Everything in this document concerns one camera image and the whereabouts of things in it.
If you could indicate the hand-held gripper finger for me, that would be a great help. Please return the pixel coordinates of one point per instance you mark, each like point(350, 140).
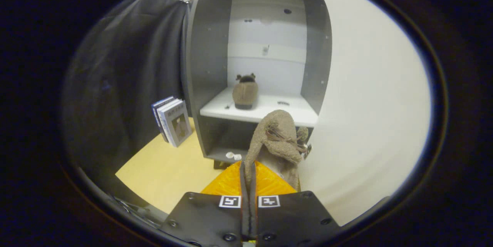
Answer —
point(243, 216)
point(253, 216)

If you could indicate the brown plush shoe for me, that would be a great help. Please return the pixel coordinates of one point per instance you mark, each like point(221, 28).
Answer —
point(245, 93)
point(277, 131)

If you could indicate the white shoe cabinet door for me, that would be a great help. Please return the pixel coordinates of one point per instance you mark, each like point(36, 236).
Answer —
point(369, 104)

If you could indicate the grey shoe cabinet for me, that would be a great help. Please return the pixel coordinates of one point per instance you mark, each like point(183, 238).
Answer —
point(208, 54)

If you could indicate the white cabinet shelf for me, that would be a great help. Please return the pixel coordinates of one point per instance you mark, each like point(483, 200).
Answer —
point(269, 113)

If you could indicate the small white object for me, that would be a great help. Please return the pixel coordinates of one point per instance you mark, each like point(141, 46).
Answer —
point(232, 156)

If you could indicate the grey cover book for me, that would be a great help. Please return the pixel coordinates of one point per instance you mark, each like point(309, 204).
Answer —
point(177, 123)

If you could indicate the white cover book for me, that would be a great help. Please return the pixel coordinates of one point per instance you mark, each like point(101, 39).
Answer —
point(166, 105)

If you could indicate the black backdrop cloth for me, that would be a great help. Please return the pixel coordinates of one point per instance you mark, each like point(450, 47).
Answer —
point(123, 85)

